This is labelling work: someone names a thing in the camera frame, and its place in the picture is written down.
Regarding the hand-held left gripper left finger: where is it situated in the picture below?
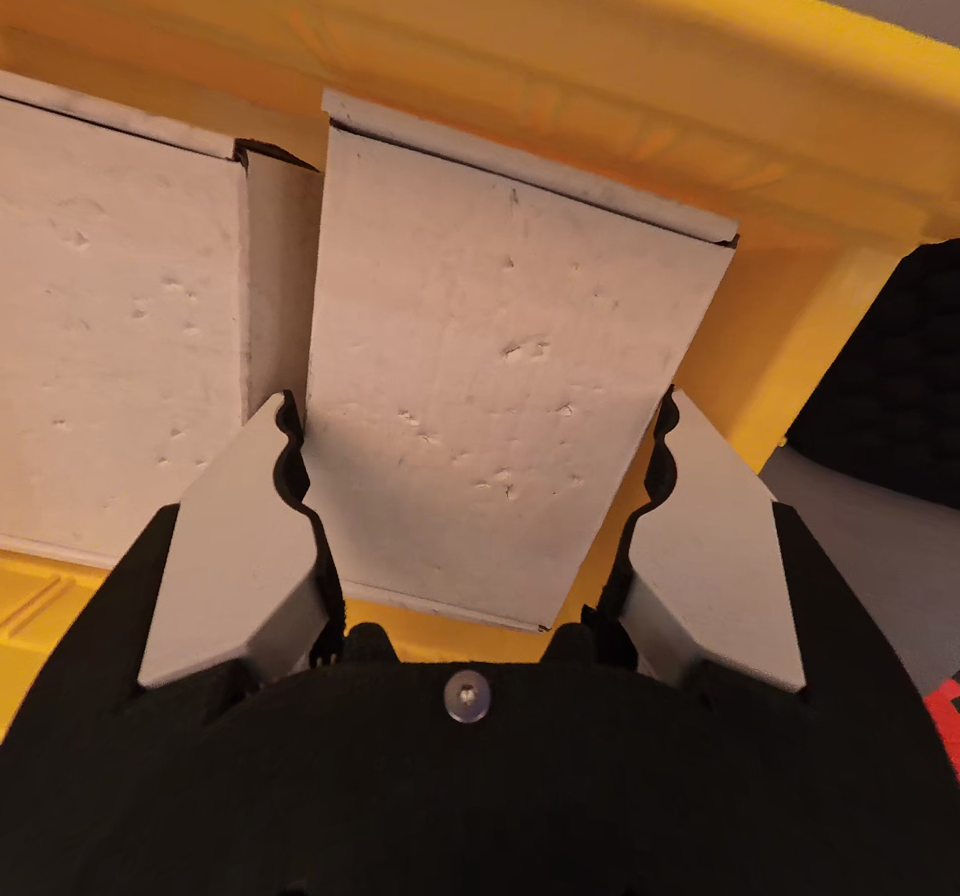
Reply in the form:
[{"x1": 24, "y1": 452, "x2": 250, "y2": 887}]
[{"x1": 137, "y1": 389, "x2": 348, "y2": 689}]

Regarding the orange fabric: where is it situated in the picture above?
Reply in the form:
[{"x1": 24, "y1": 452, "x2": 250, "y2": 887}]
[{"x1": 922, "y1": 674, "x2": 960, "y2": 785}]

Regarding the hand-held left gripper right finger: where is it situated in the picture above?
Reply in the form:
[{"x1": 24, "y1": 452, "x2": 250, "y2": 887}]
[{"x1": 594, "y1": 384, "x2": 807, "y2": 693}]

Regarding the black cushion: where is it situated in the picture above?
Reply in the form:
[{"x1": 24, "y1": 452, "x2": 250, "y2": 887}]
[{"x1": 782, "y1": 238, "x2": 960, "y2": 513}]

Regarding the white cardboard box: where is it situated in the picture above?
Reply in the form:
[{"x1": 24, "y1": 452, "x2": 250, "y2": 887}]
[
  {"x1": 0, "y1": 71, "x2": 325, "y2": 571},
  {"x1": 303, "y1": 89, "x2": 741, "y2": 635}
]

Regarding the yellow plastic bin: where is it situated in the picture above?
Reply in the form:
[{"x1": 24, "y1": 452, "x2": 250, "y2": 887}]
[{"x1": 0, "y1": 0, "x2": 960, "y2": 743}]

